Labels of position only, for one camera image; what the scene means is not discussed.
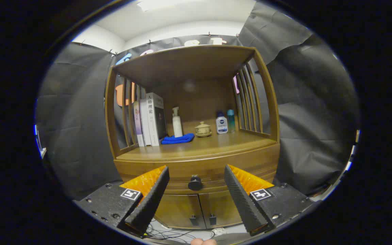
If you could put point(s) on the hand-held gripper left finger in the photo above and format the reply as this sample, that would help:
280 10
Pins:
151 200

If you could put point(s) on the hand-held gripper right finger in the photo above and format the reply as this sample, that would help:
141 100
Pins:
242 200

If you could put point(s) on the wooden drawer with black knob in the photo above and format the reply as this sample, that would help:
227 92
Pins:
196 168

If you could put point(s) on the wooden countertop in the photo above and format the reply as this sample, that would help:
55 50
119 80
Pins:
216 143

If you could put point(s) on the wooden cabinet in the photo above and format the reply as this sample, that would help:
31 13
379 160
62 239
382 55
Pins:
189 64

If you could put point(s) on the white power plug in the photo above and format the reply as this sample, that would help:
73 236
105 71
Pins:
219 231

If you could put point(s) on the blue cloth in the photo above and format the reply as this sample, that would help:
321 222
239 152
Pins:
179 139

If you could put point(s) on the white lotion bottle blue cap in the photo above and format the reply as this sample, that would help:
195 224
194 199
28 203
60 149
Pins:
222 125

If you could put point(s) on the white book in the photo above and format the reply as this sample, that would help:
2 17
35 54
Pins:
145 122

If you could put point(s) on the white pump bottle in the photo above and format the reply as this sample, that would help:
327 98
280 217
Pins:
177 126

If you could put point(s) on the purple spine book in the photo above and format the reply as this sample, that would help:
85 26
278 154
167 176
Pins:
138 122

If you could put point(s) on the teal clear bottle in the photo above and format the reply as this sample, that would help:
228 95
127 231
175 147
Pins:
231 120

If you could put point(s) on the lidded ceramic tea cup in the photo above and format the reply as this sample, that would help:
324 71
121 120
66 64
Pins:
203 129

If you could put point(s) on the grey book with portrait cover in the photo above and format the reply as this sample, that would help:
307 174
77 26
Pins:
157 119

